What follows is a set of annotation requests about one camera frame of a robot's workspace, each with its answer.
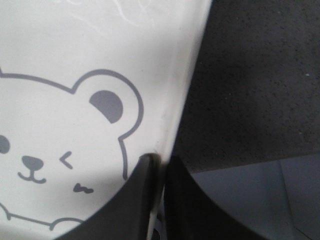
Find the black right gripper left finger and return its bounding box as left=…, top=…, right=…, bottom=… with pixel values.
left=59, top=153, right=161, bottom=240

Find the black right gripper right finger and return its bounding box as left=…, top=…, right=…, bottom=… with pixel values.
left=164, top=156, right=263, bottom=240

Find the cream bear serving tray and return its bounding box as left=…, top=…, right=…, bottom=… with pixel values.
left=0, top=0, right=212, bottom=240

